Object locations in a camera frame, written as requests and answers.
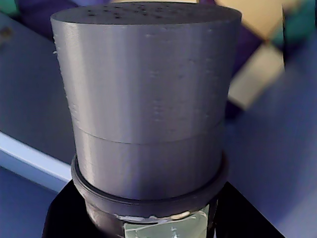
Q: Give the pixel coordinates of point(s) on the gray salt shaker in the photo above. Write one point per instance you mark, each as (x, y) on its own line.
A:
(148, 99)

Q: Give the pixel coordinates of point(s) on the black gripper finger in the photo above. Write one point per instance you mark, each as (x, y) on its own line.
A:
(235, 218)
(67, 218)

